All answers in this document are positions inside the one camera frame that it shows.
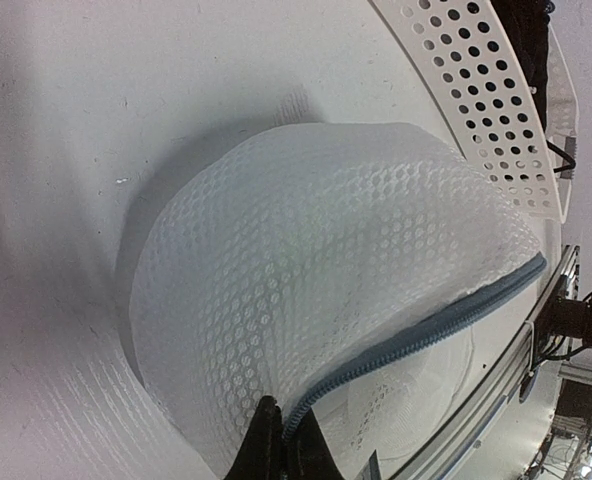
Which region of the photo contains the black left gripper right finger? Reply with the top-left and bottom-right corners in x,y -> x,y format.
286,412 -> 343,480

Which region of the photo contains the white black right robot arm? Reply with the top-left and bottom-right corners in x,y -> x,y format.
533,292 -> 592,367

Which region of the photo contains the white mesh laundry bag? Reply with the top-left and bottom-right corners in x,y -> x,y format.
129,123 -> 546,477

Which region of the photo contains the white perforated plastic basket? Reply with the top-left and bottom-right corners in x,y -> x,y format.
373,1 -> 578,223

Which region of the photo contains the aluminium front base frame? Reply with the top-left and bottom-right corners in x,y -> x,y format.
392,245 -> 580,479

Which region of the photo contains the black padded bra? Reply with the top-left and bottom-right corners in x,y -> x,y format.
491,0 -> 555,128

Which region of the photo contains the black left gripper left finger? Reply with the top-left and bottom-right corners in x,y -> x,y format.
224,396 -> 283,480

